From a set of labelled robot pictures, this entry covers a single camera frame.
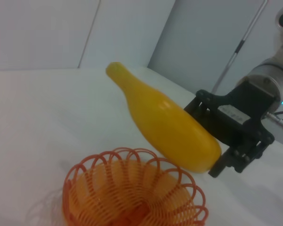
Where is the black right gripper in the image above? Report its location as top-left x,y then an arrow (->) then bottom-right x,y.
183,77 -> 280,147

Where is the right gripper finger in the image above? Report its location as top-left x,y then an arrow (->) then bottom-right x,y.
208,140 -> 272,178

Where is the yellow toy banana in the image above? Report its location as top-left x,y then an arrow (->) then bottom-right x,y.
105,62 -> 223,174

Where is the orange wire basket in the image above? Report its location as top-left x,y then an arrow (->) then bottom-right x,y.
62,147 -> 209,226

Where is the thin metal pole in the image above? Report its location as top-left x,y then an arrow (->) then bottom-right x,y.
211,0 -> 270,93

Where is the right wrist connector cable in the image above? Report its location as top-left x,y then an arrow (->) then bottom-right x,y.
265,110 -> 283,129

